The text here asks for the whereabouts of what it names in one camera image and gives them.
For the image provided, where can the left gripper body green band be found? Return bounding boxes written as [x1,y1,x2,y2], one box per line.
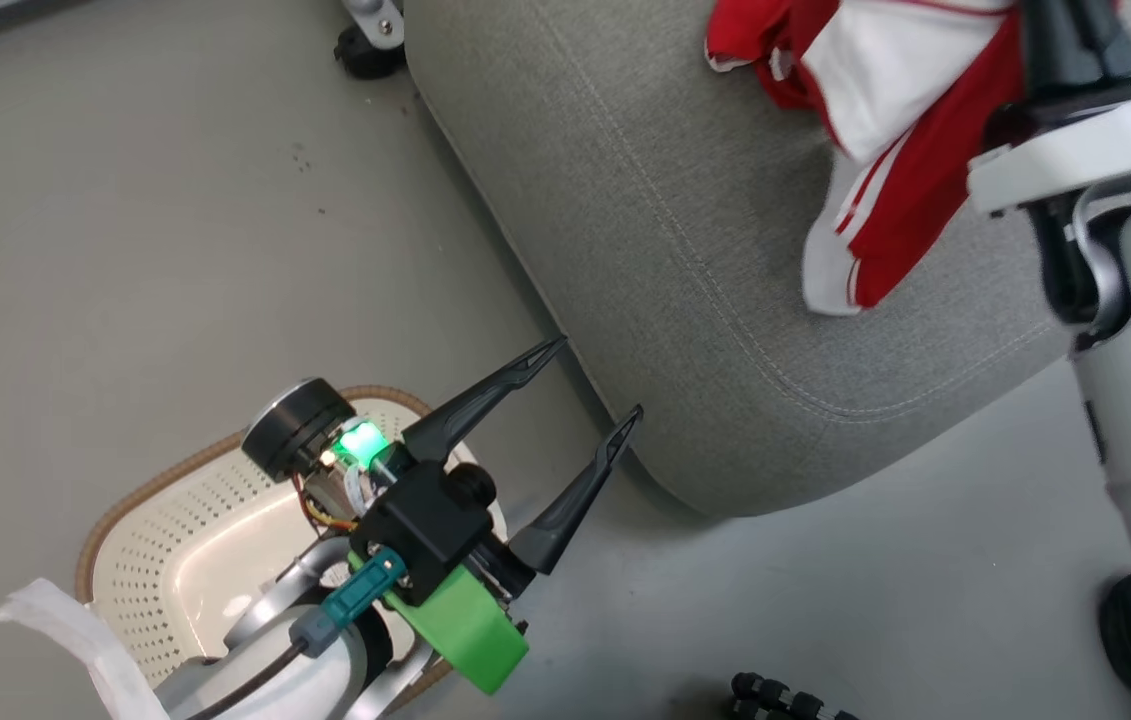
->
[243,378,532,696]

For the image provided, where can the red and white jersey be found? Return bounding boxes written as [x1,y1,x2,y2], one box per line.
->
[800,0,1031,317]

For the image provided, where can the cream perforated laundry basket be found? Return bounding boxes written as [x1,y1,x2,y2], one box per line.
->
[75,385,508,717]

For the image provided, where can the black flexible tripod leg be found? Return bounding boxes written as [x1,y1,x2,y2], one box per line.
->
[730,672,861,720]

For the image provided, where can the grey fabric sofa seat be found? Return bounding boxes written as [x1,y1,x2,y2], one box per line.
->
[403,0,1131,519]

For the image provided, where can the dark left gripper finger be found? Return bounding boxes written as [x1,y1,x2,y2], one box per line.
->
[403,337,567,464]
[510,405,645,577]

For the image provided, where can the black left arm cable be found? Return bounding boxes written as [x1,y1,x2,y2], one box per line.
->
[183,547,408,720]

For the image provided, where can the white fabric strip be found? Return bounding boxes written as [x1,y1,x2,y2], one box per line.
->
[0,578,172,720]

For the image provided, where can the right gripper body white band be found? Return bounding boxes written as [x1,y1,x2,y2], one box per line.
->
[967,0,1131,217]

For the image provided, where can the grey table leg with caster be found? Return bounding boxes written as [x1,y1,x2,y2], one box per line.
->
[333,0,409,81]

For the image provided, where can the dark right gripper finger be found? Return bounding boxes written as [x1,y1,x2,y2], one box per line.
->
[1020,0,1131,101]

